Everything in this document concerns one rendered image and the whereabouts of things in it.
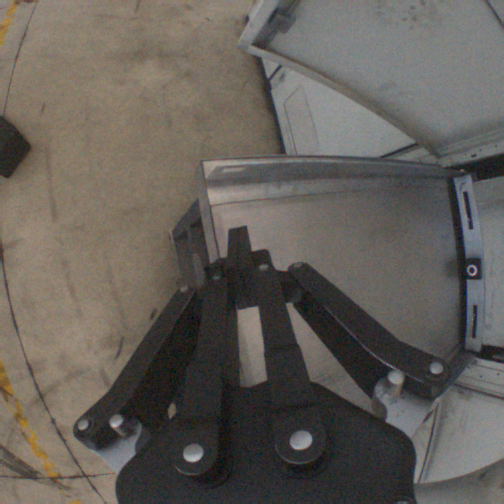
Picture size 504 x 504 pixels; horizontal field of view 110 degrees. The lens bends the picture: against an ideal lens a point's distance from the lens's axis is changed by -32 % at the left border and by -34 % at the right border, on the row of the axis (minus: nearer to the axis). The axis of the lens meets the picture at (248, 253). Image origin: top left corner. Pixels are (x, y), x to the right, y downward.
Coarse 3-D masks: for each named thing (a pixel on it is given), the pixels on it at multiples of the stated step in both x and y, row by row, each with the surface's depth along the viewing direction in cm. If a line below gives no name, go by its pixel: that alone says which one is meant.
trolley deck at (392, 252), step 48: (384, 192) 47; (432, 192) 55; (288, 240) 39; (336, 240) 42; (384, 240) 47; (432, 240) 54; (384, 288) 46; (432, 288) 54; (240, 336) 35; (432, 336) 54; (240, 384) 38; (336, 384) 42
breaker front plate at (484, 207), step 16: (480, 208) 53; (496, 208) 48; (496, 224) 49; (496, 240) 50; (496, 256) 50; (496, 272) 50; (496, 288) 51; (496, 304) 51; (496, 320) 51; (496, 336) 51
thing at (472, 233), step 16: (464, 176) 55; (464, 192) 56; (464, 224) 58; (480, 224) 54; (464, 240) 59; (480, 240) 54; (480, 256) 54; (480, 288) 55; (480, 304) 55; (480, 320) 55; (480, 336) 55
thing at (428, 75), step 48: (288, 0) 27; (336, 0) 25; (384, 0) 22; (432, 0) 18; (480, 0) 14; (240, 48) 37; (288, 48) 38; (336, 48) 36; (384, 48) 32; (432, 48) 28; (480, 48) 22; (384, 96) 45; (432, 96) 40; (480, 96) 33; (432, 144) 57; (480, 144) 45
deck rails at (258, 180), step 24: (216, 168) 29; (264, 168) 32; (288, 168) 34; (312, 168) 36; (336, 168) 38; (360, 168) 40; (384, 168) 42; (408, 168) 43; (432, 168) 45; (216, 192) 34; (240, 192) 36; (264, 192) 37; (288, 192) 38; (312, 192) 40; (336, 192) 42; (456, 360) 58
